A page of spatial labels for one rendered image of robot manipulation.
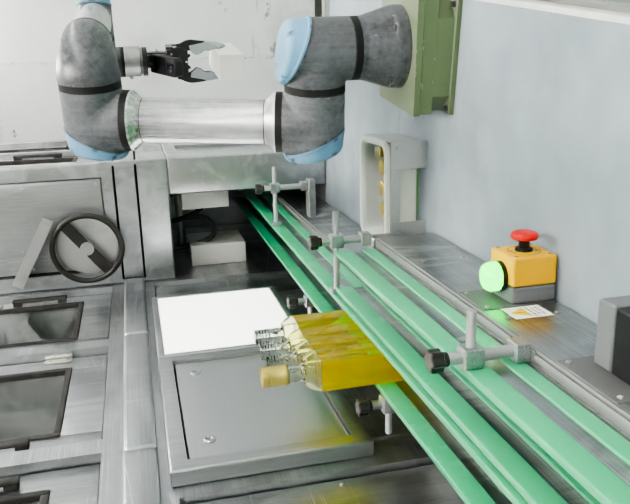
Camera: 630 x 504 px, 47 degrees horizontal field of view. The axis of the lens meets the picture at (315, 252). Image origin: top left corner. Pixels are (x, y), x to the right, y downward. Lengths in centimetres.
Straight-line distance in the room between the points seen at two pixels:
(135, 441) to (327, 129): 66
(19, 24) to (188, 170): 291
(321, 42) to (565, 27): 45
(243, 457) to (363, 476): 20
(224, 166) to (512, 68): 122
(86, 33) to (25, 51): 354
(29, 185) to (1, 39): 281
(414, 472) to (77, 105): 88
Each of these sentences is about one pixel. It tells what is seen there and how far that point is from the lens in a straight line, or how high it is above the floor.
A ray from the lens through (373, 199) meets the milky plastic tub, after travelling 164.
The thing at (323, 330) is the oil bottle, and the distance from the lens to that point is 131.
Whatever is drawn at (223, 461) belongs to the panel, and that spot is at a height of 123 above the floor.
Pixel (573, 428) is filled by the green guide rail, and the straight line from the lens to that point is 80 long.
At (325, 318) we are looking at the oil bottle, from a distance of 136.
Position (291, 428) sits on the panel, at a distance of 131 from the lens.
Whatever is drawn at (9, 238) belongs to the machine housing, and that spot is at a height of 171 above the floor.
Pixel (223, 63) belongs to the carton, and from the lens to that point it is 182.
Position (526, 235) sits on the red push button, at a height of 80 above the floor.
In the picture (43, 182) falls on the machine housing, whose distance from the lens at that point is 224.
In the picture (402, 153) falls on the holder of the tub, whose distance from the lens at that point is 148.
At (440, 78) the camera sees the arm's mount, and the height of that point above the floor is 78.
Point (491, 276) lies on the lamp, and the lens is 106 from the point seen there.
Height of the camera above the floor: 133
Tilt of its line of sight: 13 degrees down
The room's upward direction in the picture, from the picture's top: 95 degrees counter-clockwise
